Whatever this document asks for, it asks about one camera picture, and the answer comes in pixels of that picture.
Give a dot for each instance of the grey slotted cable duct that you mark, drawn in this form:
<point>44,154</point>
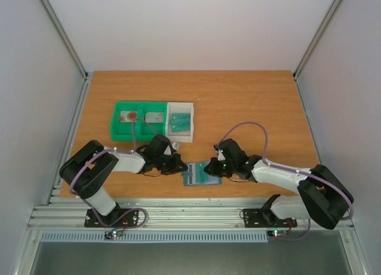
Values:
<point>156,237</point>

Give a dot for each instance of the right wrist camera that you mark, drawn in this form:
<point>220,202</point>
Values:
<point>220,153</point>

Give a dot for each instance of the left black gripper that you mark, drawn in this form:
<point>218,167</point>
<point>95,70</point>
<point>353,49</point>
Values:
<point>177,163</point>

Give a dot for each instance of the right small circuit board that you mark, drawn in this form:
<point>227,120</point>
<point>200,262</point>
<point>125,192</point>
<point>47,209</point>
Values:
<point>277,233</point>

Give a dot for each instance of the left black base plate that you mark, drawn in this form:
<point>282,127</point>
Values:
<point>116,219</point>

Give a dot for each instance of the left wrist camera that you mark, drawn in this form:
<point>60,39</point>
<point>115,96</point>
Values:
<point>175,147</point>

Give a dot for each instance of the teal leather card holder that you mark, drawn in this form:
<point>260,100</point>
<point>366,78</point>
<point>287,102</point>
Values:
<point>211,179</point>

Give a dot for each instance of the small circuit board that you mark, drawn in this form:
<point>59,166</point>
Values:
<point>277,233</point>
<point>113,234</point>

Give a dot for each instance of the aluminium frame post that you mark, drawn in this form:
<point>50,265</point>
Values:
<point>52,15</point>
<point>322,27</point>

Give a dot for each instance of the middle green bin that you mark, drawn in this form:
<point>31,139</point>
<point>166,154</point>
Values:
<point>146,131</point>

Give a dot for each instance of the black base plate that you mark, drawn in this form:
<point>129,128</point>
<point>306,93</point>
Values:
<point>116,219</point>
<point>253,218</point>

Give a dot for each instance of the right aluminium frame post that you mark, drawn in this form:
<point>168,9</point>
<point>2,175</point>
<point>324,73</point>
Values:
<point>322,27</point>

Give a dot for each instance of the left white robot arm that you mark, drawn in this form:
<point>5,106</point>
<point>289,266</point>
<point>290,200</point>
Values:
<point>87,171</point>

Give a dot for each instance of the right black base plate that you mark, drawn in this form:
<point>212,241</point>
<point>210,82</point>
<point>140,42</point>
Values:
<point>253,218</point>

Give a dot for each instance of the left green bin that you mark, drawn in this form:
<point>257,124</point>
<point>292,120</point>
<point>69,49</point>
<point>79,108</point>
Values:
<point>120,126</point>

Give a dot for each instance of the teal card in bin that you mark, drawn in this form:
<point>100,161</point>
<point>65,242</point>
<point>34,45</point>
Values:
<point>180,117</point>

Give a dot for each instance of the grey white card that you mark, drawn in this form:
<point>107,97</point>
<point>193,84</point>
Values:
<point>154,117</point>

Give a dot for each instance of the green bin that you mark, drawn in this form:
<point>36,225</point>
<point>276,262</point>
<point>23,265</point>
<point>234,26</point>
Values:
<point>146,131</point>
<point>120,126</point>

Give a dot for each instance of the white translucent bin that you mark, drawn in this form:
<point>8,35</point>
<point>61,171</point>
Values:
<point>179,107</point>

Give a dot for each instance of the aluminium front rail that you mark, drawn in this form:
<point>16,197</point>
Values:
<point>164,213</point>

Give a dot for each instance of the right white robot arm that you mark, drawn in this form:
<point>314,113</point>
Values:
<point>320,195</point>

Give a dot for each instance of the left small circuit board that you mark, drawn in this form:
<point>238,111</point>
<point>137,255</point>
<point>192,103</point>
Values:
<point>113,234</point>

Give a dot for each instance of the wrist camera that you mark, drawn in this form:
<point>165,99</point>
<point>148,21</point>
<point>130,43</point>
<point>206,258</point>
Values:
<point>175,147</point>
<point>220,153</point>

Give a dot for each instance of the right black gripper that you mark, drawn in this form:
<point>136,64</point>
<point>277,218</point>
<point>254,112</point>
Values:
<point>216,166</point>

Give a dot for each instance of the left aluminium frame post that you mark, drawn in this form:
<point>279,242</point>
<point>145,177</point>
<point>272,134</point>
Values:
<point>52,15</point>

